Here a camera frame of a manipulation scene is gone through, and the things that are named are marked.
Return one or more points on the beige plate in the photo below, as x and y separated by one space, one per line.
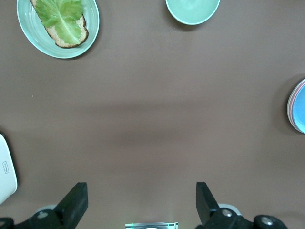
288 107

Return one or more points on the green bowl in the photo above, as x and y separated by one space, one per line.
193 10

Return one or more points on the lettuce on toast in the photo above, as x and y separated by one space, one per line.
82 33

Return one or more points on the blue plate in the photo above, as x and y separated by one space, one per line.
300 107

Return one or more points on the green plate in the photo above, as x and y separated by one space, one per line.
28 28

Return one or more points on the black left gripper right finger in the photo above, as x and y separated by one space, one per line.
207 205

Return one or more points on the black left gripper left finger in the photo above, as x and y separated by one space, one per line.
71 205

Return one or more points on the white appliance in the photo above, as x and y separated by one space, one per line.
7 171

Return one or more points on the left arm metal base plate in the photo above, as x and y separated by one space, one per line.
133 225

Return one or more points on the green lettuce leaf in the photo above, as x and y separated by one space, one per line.
62 21

